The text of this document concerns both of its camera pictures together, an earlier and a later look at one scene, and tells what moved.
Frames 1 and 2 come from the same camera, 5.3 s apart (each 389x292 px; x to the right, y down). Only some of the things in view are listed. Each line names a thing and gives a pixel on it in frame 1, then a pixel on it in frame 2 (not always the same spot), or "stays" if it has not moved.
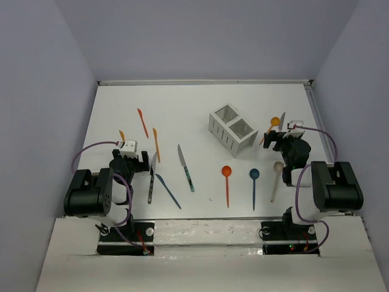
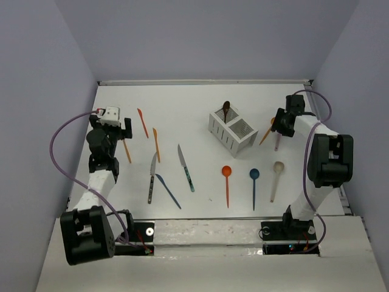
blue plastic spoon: (254, 174) stays
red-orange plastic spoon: (227, 171) stays
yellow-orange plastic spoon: (275, 121) stays
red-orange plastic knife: (140, 113) stays
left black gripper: (140, 166) -> (121, 134)
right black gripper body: (284, 145) -> (279, 123)
